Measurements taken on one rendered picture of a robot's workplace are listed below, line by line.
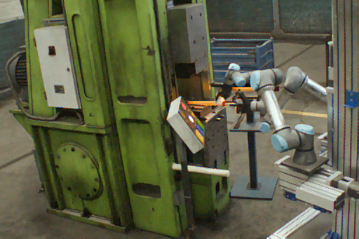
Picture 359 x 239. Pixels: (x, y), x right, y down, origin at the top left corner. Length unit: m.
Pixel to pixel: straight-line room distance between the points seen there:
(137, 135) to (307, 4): 8.09
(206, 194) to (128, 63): 1.23
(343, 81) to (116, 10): 1.62
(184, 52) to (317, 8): 7.89
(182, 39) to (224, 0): 8.78
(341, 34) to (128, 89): 1.58
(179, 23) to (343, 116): 1.30
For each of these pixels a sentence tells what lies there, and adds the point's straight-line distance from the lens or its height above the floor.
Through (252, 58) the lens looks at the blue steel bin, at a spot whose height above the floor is 0.51.
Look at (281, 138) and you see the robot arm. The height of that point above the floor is 1.03.
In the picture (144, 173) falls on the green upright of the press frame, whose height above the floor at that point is 0.53.
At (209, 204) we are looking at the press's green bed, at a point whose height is 0.19.
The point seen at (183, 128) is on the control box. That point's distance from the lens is 2.66.
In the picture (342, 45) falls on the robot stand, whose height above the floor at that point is 1.54.
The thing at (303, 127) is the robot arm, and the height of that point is 1.05.
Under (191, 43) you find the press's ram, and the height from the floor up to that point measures 1.50.
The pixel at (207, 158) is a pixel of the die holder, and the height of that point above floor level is 0.61.
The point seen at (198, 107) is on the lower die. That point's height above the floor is 0.99.
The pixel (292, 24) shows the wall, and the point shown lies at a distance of 11.10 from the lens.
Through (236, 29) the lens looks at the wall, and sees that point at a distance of 11.82.
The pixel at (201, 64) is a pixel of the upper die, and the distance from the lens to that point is 3.28.
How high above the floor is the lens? 2.05
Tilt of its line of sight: 18 degrees down
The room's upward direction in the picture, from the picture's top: 7 degrees counter-clockwise
